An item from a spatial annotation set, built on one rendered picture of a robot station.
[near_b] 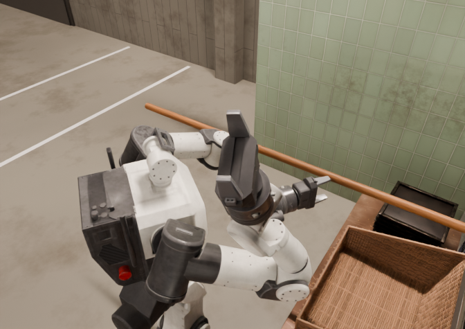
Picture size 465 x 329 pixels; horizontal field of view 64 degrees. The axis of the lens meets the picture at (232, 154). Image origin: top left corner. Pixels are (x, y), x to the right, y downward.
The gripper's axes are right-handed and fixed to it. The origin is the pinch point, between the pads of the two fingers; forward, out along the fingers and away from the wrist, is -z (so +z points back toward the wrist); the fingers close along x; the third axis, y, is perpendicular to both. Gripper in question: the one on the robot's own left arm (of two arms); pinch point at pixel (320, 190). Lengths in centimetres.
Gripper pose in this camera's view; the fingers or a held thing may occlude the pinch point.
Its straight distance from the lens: 128.9
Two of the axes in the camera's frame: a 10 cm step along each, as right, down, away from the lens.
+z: -9.3, 2.2, -2.8
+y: 3.6, 5.6, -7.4
